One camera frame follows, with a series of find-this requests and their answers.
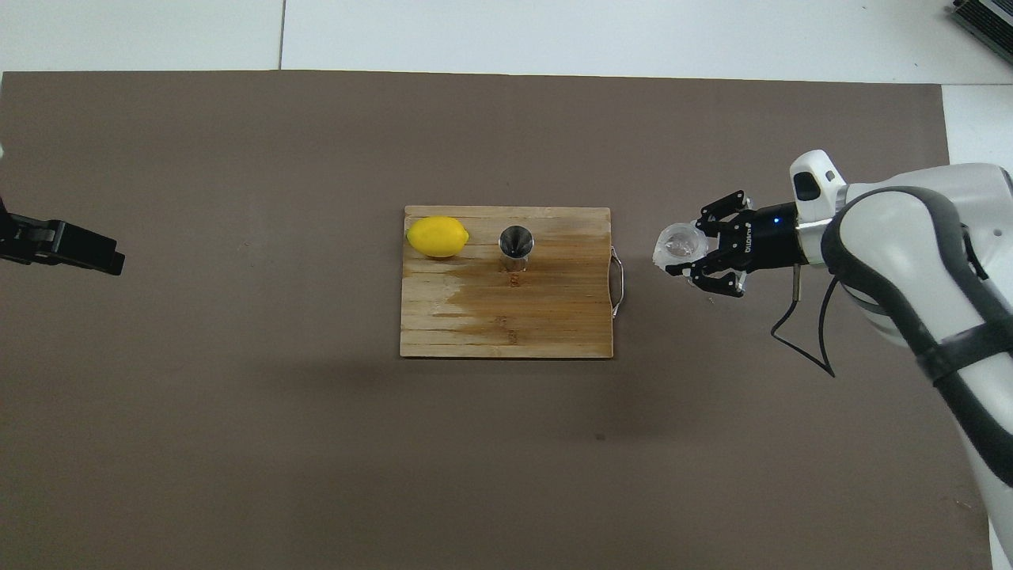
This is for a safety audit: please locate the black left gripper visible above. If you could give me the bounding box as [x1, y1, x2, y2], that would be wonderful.
[0, 195, 126, 276]

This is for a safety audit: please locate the clear glass cup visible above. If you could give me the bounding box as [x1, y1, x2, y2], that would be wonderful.
[652, 222, 709, 270]

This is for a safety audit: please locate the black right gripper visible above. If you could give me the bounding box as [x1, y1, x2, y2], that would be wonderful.
[666, 190, 808, 299]

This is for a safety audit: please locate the grey ridged metal device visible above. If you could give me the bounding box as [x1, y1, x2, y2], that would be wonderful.
[948, 0, 1013, 44]

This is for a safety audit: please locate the steel double jigger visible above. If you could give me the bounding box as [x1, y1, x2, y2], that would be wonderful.
[498, 225, 534, 274]

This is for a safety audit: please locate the wooden cutting board, metal handle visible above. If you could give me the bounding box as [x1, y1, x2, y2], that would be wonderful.
[399, 206, 626, 361]

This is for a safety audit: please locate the brown table mat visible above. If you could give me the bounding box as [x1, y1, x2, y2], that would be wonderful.
[0, 70, 994, 570]

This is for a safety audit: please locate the yellow lemon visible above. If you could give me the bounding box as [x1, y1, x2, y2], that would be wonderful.
[406, 216, 470, 259]

